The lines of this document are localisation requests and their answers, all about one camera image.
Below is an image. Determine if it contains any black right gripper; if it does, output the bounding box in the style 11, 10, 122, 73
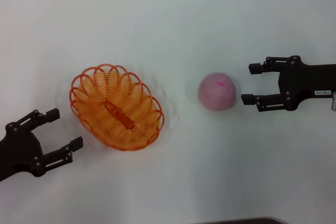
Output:
240, 56, 336, 113

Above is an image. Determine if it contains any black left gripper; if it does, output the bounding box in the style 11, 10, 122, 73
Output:
0, 108, 84, 182

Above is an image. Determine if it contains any pink peach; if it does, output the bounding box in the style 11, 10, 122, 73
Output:
198, 72, 237, 111

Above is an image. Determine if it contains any orange plastic wire basket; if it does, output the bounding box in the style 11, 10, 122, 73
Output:
69, 63, 165, 152

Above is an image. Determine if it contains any dark rounded robot base edge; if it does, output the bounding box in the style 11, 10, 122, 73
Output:
202, 216, 286, 224

